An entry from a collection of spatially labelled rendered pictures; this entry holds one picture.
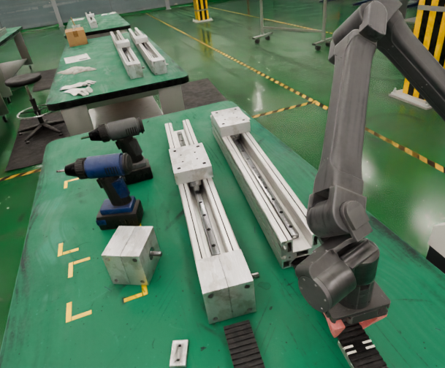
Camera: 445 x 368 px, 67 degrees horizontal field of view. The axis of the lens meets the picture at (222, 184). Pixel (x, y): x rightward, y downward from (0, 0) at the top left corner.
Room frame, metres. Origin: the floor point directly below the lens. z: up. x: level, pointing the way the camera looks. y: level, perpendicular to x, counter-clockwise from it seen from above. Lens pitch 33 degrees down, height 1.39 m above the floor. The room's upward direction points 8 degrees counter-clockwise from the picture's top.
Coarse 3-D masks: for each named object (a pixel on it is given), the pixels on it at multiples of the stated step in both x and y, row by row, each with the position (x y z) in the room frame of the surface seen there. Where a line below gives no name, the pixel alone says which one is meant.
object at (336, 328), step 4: (328, 320) 0.33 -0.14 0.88; (340, 320) 0.33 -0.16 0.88; (328, 324) 0.36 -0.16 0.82; (332, 324) 0.32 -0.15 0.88; (336, 324) 0.32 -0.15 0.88; (340, 324) 0.32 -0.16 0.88; (332, 328) 0.32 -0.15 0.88; (336, 328) 0.32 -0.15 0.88; (340, 328) 0.32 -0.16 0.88; (344, 328) 0.32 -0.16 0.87; (332, 332) 0.34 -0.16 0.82; (336, 332) 0.32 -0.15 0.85; (340, 332) 0.33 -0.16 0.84; (336, 336) 0.34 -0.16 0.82
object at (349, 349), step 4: (364, 340) 0.33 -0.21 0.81; (368, 340) 0.32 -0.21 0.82; (352, 344) 0.32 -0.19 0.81; (356, 344) 0.32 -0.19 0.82; (360, 344) 0.32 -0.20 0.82; (364, 344) 0.32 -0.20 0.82; (368, 344) 0.32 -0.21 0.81; (372, 344) 0.32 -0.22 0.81; (344, 348) 0.32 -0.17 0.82; (348, 348) 0.32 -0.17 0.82; (352, 348) 0.32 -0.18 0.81; (356, 348) 0.32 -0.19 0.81; (360, 348) 0.31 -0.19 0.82; (364, 348) 0.31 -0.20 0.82; (368, 348) 0.31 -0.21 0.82; (372, 348) 0.31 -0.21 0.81; (348, 352) 0.31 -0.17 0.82; (352, 352) 0.31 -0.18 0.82; (356, 352) 0.31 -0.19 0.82; (360, 352) 0.31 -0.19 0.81; (364, 352) 0.31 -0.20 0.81; (348, 356) 0.30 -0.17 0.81
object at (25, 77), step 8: (8, 80) 3.61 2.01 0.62; (16, 80) 3.57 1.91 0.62; (24, 80) 3.52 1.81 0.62; (32, 80) 3.56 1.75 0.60; (16, 88) 3.51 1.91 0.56; (32, 104) 3.64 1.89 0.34; (40, 104) 3.86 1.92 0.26; (24, 112) 3.67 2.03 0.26; (40, 112) 3.65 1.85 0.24; (48, 112) 3.55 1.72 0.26; (40, 120) 3.64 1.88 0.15; (56, 120) 3.75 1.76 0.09; (32, 128) 3.64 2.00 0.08; (40, 128) 3.59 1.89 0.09; (48, 128) 3.57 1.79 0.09; (32, 136) 3.46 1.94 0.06
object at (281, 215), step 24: (240, 144) 1.09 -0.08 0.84; (240, 168) 0.87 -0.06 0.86; (264, 168) 0.88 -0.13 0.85; (264, 192) 0.78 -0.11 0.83; (288, 192) 0.72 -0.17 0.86; (264, 216) 0.66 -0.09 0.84; (288, 216) 0.67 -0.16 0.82; (288, 240) 0.54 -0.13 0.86; (312, 240) 0.55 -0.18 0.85; (288, 264) 0.55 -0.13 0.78
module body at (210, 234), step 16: (176, 144) 1.10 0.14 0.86; (192, 144) 1.08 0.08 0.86; (192, 192) 0.84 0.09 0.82; (208, 192) 0.77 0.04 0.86; (192, 208) 0.71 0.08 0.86; (208, 208) 0.75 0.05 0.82; (192, 224) 0.64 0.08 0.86; (208, 224) 0.67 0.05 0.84; (224, 224) 0.62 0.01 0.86; (192, 240) 0.58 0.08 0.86; (208, 240) 0.61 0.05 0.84; (224, 240) 0.57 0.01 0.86; (208, 256) 0.57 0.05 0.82
